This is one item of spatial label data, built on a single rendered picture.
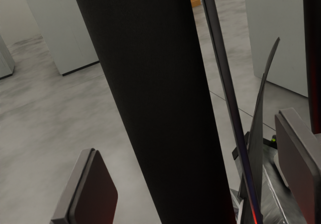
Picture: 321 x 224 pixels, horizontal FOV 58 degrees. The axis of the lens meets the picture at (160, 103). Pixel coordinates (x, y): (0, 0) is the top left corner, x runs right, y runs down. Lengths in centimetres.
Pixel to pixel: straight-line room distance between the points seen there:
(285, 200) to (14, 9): 1198
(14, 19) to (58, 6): 681
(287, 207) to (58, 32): 529
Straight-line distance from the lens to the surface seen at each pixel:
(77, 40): 566
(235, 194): 68
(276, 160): 67
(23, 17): 1228
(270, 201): 59
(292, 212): 59
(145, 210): 223
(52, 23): 560
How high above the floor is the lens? 158
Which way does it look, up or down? 27 degrees down
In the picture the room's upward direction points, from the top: 17 degrees counter-clockwise
